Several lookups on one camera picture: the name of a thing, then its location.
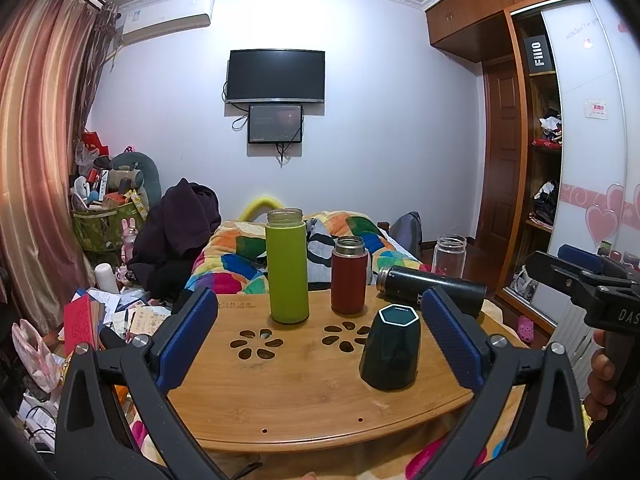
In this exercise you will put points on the pink plastic bag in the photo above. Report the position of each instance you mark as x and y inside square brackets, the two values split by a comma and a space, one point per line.
[37, 360]

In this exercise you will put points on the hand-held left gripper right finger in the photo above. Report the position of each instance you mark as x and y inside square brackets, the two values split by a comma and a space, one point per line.
[455, 345]

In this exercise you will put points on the clear glass jar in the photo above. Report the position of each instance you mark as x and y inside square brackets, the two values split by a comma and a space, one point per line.
[448, 257]

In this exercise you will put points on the red thermos bottle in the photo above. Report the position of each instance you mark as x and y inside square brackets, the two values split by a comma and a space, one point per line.
[349, 280]

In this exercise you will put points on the dark clothes heap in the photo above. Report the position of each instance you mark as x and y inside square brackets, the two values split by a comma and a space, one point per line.
[175, 230]

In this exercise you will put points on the wall-mounted black television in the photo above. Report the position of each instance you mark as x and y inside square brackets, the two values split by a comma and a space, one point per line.
[276, 76]

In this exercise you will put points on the wooden wardrobe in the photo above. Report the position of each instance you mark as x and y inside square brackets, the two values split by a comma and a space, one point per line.
[480, 10]

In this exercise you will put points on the green storage bag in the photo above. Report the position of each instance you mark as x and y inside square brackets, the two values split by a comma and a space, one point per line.
[100, 230]

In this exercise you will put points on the white tote bag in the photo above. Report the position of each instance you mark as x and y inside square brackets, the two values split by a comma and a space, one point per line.
[524, 284]

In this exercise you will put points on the grey backpack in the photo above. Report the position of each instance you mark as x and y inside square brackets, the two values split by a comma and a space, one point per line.
[407, 232]

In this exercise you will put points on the pink striped curtain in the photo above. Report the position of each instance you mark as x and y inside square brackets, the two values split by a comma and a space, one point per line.
[40, 160]

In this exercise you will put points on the white bottle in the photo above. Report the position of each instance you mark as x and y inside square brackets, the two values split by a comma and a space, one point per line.
[106, 279]

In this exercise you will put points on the grey plush toy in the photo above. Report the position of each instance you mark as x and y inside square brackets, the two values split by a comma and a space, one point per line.
[135, 170]

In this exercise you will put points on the colourful patchwork blanket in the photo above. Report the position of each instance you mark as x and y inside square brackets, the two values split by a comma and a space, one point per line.
[235, 265]

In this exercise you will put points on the black thermos bottle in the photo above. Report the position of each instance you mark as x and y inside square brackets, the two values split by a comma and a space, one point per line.
[405, 284]

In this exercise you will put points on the white air conditioner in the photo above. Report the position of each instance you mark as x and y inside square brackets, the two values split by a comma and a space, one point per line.
[165, 15]

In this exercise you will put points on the green tall bottle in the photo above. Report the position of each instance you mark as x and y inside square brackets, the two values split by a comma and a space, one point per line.
[287, 270]

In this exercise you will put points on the pink bunny bottle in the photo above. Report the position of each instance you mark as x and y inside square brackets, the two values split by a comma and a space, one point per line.
[129, 240]

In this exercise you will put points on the wooden lap table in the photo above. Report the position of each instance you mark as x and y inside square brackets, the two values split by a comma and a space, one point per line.
[300, 390]

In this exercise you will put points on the pink slipper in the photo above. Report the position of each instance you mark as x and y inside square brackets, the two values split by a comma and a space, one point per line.
[525, 329]

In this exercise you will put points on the person's right hand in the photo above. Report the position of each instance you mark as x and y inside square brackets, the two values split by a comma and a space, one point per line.
[601, 377]

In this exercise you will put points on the wooden door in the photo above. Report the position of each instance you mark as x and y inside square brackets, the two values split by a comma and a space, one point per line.
[502, 160]

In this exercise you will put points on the white radiator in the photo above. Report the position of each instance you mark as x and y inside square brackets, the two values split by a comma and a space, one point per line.
[570, 340]

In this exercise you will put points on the pile of papers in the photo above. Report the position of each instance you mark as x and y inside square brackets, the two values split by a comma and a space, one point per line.
[140, 317]

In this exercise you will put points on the yellow curved tube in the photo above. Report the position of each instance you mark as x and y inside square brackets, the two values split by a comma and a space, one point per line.
[255, 205]

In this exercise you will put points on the dark green hexagonal cup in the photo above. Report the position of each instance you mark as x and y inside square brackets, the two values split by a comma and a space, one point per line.
[391, 350]

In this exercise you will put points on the white sliding wardrobe door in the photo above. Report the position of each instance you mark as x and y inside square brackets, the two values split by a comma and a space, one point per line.
[585, 135]

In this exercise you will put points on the red gift bag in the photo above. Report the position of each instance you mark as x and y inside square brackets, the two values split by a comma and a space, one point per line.
[95, 142]

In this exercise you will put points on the small wall monitor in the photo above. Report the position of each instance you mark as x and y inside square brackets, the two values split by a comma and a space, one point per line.
[275, 123]

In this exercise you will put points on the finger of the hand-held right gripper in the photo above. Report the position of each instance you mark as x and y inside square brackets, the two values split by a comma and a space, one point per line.
[555, 270]
[582, 256]

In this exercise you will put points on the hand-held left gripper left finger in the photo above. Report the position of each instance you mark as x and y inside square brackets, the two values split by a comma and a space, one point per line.
[190, 335]

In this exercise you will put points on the black box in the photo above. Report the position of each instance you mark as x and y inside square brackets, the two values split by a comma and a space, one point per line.
[537, 53]

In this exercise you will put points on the red book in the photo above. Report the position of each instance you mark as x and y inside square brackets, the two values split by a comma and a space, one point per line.
[80, 327]

